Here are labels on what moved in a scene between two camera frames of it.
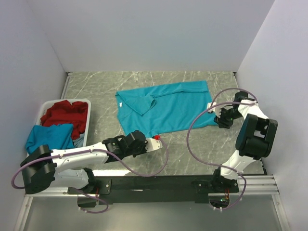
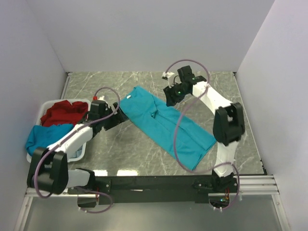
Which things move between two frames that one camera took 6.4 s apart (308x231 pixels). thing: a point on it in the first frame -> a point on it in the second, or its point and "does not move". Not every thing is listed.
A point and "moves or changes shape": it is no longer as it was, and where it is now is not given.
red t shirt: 62,112 does not move
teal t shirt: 155,110 moves or changes shape
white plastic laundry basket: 48,103 does not move
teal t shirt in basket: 57,136 does not move
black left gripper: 143,151 -> 117,118
